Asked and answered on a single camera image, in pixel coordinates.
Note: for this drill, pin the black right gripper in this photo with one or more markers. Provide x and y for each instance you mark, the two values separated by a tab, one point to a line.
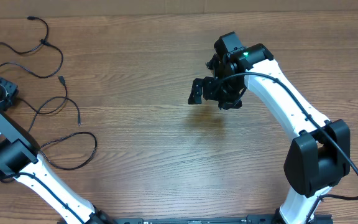
206	84

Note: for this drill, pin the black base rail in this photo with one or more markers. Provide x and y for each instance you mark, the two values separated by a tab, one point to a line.
194	220

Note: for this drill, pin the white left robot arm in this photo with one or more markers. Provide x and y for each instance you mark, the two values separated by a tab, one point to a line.
20	160

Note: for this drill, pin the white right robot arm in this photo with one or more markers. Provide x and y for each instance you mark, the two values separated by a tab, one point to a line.
320	148

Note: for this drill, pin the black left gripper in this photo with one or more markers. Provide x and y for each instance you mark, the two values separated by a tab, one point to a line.
11	88

